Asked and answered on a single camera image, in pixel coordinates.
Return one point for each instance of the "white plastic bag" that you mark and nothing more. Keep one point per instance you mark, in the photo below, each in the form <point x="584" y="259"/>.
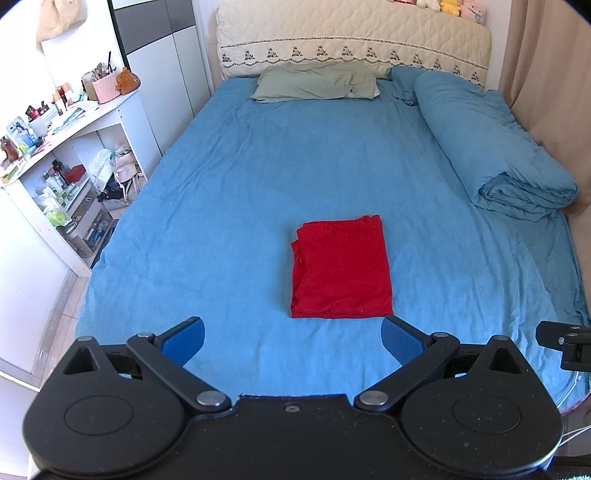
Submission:
<point x="101" y="166"/>

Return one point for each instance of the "green packet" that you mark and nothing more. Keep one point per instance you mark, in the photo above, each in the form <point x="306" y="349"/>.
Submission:
<point x="57" y="218"/>

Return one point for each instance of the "green pillow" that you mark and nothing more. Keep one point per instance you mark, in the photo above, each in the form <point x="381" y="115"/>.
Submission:
<point x="314" y="83"/>

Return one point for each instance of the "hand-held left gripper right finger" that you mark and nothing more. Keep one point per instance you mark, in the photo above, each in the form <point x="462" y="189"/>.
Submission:
<point x="399" y="339"/>

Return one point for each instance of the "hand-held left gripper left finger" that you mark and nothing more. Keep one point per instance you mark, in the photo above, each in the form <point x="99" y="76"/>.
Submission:
<point x="187" y="339"/>

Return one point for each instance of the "red box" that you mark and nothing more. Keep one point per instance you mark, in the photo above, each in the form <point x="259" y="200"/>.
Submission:
<point x="75" y="174"/>

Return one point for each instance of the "clear storage box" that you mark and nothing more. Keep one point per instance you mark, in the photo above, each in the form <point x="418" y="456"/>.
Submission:
<point x="90" y="228"/>

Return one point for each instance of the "beige curtain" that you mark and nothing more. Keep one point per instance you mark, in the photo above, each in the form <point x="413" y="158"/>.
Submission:
<point x="545" y="69"/>

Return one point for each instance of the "cream quilted headboard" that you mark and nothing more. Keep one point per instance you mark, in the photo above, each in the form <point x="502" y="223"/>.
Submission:
<point x="351" y="32"/>

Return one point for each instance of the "white box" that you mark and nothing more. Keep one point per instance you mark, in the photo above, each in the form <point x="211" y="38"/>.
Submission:
<point x="41" y="124"/>

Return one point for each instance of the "blue pillow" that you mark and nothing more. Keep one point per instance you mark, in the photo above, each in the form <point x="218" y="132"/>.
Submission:
<point x="400" y="83"/>

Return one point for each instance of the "yellow plush toy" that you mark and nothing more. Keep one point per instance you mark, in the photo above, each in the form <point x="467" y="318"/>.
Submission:
<point x="450" y="5"/>

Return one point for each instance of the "bed with blue sheet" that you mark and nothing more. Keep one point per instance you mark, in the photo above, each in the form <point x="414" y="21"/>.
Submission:
<point x="231" y="184"/>

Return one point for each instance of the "blue picture card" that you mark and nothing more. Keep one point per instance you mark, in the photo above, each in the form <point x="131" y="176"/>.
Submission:
<point x="21" y="131"/>

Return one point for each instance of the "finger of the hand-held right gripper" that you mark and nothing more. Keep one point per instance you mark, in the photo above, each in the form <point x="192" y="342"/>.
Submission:
<point x="554" y="333"/>

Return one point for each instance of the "red sweater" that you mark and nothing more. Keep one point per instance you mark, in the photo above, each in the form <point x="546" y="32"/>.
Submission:
<point x="341" y="272"/>

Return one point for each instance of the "rolled blue duvet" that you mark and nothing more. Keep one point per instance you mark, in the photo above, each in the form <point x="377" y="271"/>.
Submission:
<point x="485" y="143"/>

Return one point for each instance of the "black device on shelf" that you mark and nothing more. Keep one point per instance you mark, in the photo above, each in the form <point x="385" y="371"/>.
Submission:
<point x="110" y="194"/>

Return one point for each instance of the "hanging beige cloth bag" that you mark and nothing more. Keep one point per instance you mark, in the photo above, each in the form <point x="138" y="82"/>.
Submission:
<point x="62" y="18"/>

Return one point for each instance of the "brown teddy toy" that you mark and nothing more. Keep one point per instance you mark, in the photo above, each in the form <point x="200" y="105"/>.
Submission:
<point x="127" y="82"/>

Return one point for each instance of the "beige tote bag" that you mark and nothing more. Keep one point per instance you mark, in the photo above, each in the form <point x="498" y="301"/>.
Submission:
<point x="129" y="173"/>

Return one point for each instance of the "blue fluffy rug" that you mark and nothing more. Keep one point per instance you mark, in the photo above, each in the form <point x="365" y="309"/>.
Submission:
<point x="577" y="474"/>

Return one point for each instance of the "white shelf unit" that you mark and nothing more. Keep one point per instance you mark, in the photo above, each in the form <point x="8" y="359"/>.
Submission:
<point x="111" y="120"/>

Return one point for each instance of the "pink container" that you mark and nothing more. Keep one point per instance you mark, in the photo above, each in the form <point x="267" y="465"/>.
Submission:
<point x="107" y="90"/>

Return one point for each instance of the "pink plush toy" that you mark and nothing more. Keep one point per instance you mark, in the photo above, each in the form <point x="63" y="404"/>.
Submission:
<point x="473" y="10"/>

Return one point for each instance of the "white and grey wardrobe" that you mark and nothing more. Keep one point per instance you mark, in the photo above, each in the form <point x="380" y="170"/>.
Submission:
<point x="161" y="78"/>

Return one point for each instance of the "white plush toy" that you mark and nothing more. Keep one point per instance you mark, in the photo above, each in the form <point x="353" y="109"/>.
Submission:
<point x="428" y="3"/>

